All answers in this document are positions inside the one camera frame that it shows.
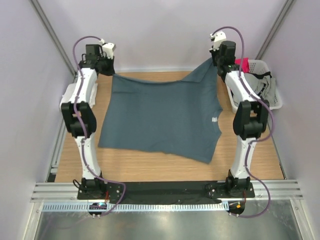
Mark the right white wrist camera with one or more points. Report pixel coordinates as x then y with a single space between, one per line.
217 39

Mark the right aluminium corner post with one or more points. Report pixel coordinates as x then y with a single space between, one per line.
276 26

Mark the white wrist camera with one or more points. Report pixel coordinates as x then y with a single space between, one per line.
108 48
217 39

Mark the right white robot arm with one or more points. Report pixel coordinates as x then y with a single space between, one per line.
249 122

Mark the red t-shirt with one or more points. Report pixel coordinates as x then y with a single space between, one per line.
245 64

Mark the white slotted cable duct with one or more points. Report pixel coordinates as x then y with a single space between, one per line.
91 207

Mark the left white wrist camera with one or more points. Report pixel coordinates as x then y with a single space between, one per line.
108 48

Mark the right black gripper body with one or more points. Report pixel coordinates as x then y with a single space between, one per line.
217 60

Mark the left aluminium corner post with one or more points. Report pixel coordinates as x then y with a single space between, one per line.
52 34

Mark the aluminium corner post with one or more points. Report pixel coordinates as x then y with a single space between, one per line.
52 34
276 26

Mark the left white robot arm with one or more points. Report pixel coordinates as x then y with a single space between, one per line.
80 120

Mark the grey t-shirt black trim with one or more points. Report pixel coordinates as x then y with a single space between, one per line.
263 85

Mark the blue-grey t-shirt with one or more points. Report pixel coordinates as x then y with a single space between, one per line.
174 117

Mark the white plastic laundry basket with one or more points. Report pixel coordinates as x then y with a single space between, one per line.
259 67

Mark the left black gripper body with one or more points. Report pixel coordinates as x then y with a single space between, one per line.
106 65

